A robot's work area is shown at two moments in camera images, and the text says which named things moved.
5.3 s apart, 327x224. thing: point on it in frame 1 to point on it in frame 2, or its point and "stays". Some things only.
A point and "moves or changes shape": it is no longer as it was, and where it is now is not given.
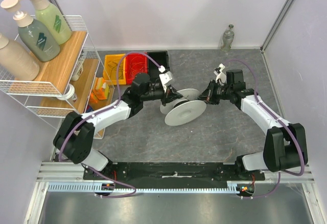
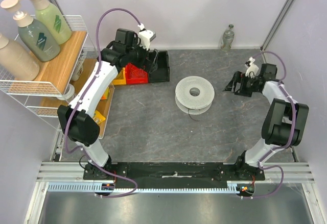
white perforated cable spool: [184, 109] moves or changes shape
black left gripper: [170, 95] to [148, 64]
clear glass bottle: [228, 36] stays
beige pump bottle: [18, 59] stays
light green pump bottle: [46, 14] stays
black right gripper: [211, 93] to [240, 82]
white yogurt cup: [78, 70] stays
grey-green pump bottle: [41, 44] stays
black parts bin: [162, 58] stays
